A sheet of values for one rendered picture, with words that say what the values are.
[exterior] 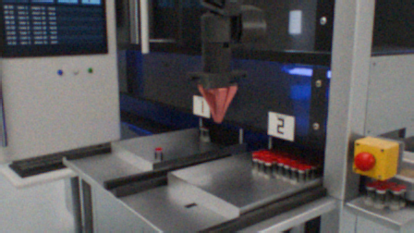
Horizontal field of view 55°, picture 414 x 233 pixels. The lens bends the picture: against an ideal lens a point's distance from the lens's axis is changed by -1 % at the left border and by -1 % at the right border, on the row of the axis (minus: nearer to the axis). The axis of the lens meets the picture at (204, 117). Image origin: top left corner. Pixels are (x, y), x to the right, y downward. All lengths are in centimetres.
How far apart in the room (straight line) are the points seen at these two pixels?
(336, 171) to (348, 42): 29
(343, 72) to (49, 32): 104
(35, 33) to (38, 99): 23
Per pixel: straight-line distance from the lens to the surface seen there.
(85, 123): 164
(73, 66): 159
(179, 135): 141
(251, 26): 78
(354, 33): 90
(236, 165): 114
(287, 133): 103
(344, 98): 92
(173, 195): 96
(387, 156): 89
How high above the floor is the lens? 126
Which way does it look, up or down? 12 degrees down
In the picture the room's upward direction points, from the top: straight up
